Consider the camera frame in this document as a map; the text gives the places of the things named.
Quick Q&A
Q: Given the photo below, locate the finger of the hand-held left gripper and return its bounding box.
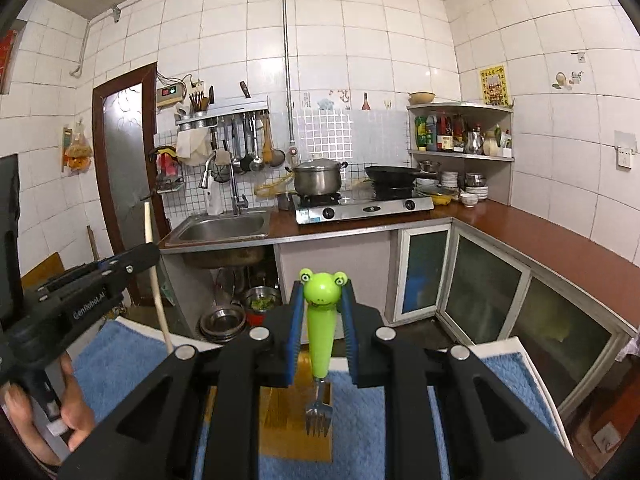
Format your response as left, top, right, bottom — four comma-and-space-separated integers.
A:
38, 242, 162, 307

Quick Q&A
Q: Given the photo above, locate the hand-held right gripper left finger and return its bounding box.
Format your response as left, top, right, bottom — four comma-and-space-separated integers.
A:
57, 280, 306, 480

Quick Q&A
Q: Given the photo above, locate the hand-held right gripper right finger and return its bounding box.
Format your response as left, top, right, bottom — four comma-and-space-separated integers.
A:
340, 281, 589, 480

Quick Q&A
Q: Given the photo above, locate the green frog handle fork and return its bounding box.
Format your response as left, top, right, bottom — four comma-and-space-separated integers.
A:
298, 269, 350, 437

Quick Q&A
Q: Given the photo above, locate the wooden chopstick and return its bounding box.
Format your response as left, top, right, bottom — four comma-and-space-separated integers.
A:
143, 200, 176, 357

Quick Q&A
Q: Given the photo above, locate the yellow perforated utensil holder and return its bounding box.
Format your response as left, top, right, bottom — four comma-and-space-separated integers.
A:
259, 350, 334, 464

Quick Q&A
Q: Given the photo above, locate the row of hanging kitchen utensils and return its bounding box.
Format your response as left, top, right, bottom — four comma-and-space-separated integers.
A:
209, 112, 287, 175

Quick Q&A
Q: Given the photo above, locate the person's left hand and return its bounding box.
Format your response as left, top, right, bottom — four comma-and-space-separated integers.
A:
2, 350, 97, 467

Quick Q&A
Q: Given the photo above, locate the metal bowl with vegetables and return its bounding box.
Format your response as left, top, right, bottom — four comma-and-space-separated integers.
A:
243, 285, 282, 315

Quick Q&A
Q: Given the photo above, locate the stack of metal basins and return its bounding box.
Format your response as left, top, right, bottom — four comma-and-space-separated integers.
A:
199, 304, 249, 344

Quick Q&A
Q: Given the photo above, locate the steel kitchen sink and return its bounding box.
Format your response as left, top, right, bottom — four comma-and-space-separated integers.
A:
164, 208, 274, 250

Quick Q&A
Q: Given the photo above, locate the small glass cabinet door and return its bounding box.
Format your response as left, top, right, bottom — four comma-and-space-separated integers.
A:
393, 224, 452, 324

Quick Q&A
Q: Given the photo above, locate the brown framed door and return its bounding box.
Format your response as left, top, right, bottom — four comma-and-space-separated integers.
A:
91, 62, 172, 303

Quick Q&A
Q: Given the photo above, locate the blue textured towel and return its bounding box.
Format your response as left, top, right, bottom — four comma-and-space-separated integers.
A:
70, 320, 572, 480

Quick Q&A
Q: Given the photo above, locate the chrome faucet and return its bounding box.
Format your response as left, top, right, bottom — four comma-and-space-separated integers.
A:
198, 150, 250, 216

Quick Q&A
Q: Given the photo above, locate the steel gas stove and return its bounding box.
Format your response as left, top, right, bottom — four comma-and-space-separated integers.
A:
290, 190, 435, 225

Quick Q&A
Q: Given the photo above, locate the white hanging cloth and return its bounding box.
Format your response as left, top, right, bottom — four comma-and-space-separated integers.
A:
177, 127, 214, 167

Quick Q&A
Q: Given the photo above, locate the wide glass cabinet door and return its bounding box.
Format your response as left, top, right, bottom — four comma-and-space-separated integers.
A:
436, 221, 532, 347

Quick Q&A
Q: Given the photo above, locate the yellow strainer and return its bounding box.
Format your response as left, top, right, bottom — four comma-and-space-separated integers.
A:
253, 174, 297, 199

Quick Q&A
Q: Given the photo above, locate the steel cooking pot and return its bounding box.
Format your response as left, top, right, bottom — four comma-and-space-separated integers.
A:
285, 158, 349, 196

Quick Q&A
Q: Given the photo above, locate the black wok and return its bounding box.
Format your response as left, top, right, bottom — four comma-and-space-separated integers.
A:
363, 164, 440, 187

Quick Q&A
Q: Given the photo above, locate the red display control box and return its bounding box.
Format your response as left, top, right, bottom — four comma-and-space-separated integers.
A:
156, 84, 184, 109

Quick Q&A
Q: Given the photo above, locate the stack of plates and bowls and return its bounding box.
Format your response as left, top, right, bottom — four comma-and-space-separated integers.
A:
417, 160, 491, 209

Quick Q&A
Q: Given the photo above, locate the grey corner shelf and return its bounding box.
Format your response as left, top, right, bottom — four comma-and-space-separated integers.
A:
405, 101, 516, 207

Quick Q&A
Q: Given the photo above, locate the row of condiment bottles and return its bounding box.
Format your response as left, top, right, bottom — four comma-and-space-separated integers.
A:
413, 109, 514, 157

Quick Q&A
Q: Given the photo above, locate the long glass cabinet door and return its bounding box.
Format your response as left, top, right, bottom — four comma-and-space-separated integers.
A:
514, 274, 638, 418

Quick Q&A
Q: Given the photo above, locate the vertical metal pipe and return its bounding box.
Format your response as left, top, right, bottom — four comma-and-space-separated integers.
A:
252, 0, 298, 157

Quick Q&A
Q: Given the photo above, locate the wire basket with gloves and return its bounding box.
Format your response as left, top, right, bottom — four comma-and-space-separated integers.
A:
149, 145, 184, 194

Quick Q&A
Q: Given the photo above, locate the metal wall utensil rack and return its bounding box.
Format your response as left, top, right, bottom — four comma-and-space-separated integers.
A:
174, 97, 271, 127

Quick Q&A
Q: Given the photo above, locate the red wall decoration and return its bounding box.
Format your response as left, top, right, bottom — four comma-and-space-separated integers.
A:
0, 29, 19, 95

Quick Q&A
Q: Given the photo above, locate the yellow wall poster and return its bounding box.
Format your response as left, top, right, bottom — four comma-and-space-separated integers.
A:
478, 64, 509, 107

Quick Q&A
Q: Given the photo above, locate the white wall socket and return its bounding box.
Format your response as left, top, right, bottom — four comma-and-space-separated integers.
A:
614, 130, 637, 171

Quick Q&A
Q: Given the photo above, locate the wall hook sticker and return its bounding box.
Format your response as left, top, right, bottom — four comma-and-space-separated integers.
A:
552, 51, 586, 92

